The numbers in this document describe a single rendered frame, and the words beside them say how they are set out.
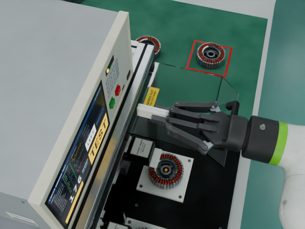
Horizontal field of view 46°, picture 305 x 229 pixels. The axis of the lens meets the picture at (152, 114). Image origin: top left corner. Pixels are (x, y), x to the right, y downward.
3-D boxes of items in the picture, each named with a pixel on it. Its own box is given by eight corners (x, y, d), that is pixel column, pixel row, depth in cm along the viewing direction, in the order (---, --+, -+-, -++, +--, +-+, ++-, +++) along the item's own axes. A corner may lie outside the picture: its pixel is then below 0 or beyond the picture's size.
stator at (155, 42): (165, 55, 145) (166, 48, 142) (141, 66, 142) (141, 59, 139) (151, 37, 150) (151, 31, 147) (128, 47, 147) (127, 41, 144)
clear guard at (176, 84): (238, 93, 104) (243, 81, 99) (223, 167, 91) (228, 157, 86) (130, 69, 108) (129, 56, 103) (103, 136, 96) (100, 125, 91)
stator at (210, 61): (229, 56, 144) (231, 50, 141) (213, 73, 140) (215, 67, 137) (206, 43, 148) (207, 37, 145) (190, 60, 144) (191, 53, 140)
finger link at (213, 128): (216, 135, 79) (214, 140, 78) (166, 123, 80) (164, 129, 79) (218, 126, 75) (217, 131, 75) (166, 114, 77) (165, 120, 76)
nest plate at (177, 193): (193, 160, 118) (194, 158, 117) (182, 202, 111) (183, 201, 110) (149, 148, 120) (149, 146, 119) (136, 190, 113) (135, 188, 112)
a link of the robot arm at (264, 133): (282, 110, 73) (277, 149, 68) (267, 137, 83) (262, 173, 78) (252, 103, 74) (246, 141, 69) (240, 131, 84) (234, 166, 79)
